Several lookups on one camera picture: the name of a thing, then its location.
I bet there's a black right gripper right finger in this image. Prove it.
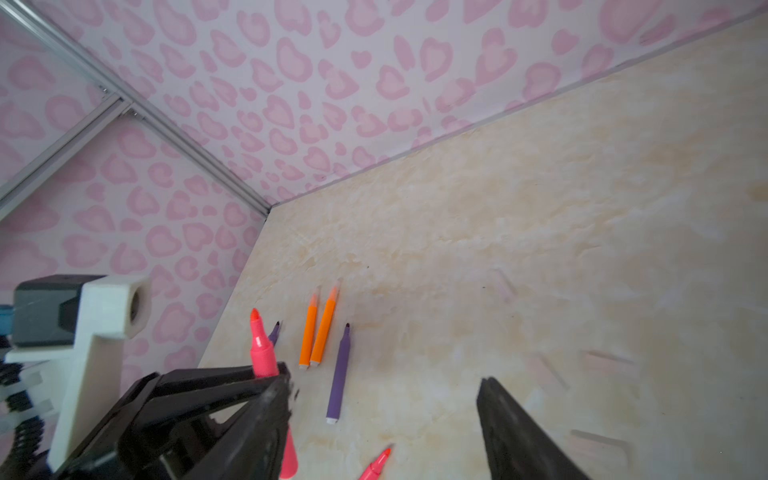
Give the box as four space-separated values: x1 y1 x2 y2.
476 377 588 480

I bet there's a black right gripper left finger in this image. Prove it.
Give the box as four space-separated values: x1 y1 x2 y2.
184 375 291 479

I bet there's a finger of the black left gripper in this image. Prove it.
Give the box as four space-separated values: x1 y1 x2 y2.
104 362 291 432
53 377 283 480

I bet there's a pink highlighter pen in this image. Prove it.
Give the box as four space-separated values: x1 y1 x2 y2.
250 308 299 479
359 446 392 480

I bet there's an orange highlighter pen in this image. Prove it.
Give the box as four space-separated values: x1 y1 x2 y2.
298 286 321 370
310 278 342 366

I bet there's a purple marker pen left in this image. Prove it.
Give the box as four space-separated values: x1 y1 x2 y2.
268 322 281 345

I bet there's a purple marker pen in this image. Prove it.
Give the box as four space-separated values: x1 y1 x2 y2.
326 323 351 424
268 322 281 345

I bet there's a purple marker pen right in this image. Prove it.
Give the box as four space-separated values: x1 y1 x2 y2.
326 323 351 424

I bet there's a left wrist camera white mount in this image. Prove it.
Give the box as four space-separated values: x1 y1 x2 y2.
1 274 152 479

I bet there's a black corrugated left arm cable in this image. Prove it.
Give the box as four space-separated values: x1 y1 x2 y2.
0 359 46 480

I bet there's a diagonal aluminium wall strut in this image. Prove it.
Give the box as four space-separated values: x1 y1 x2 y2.
1 94 133 220

